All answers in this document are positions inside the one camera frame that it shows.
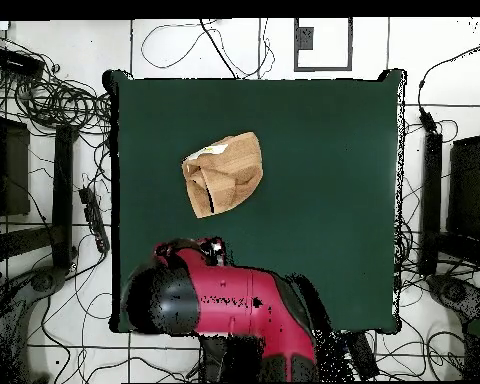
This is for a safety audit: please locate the tan terry towel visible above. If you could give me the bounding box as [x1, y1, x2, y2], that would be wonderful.
[180, 130, 264, 220]

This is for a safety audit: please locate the black power strip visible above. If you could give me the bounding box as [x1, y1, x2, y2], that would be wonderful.
[341, 330, 382, 382]
[78, 186, 111, 255]

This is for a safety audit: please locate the dark green table cloth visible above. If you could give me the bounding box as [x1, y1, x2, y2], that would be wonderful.
[102, 68, 408, 336]

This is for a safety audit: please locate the grey stand base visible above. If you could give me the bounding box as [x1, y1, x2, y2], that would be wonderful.
[425, 273, 480, 381]
[0, 264, 70, 383]

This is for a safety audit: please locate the black rectangular box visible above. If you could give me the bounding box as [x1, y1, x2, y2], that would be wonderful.
[0, 47, 46, 80]

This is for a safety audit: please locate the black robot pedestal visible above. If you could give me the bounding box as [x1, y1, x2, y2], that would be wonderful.
[198, 334, 266, 383]

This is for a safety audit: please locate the black metal frame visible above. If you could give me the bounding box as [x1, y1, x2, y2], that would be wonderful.
[0, 90, 79, 281]
[418, 102, 480, 281]

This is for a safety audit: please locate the thick black cable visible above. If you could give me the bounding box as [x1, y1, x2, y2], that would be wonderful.
[198, 17, 240, 80]

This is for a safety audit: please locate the thin black looped cable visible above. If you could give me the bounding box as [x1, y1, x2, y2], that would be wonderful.
[139, 17, 277, 80]

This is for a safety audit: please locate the tangled black cable bundle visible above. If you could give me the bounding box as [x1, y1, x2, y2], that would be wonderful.
[7, 67, 113, 137]

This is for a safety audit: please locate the grey floor hatch frame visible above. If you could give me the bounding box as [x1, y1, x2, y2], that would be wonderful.
[293, 17, 354, 73]

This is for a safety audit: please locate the black cable with adapter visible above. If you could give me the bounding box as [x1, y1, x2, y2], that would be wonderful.
[416, 39, 480, 135]

